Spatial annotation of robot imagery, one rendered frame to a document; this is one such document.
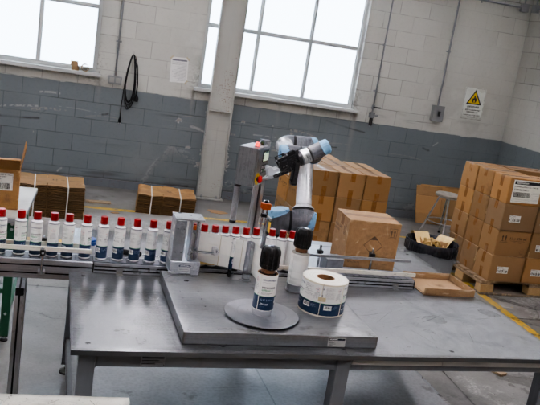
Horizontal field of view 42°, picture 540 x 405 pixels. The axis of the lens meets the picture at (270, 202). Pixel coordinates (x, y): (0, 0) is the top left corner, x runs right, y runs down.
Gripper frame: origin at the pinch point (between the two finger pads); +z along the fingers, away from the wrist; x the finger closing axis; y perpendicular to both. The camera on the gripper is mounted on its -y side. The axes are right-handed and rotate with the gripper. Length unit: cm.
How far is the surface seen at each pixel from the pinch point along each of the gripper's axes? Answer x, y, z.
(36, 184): -385, -32, 143
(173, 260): 15, -12, 56
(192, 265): 15, -19, 49
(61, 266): 3, 4, 102
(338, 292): 59, -40, -1
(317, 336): 78, -43, 17
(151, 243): 2, -5, 61
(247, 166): -1.6, 8.9, 5.7
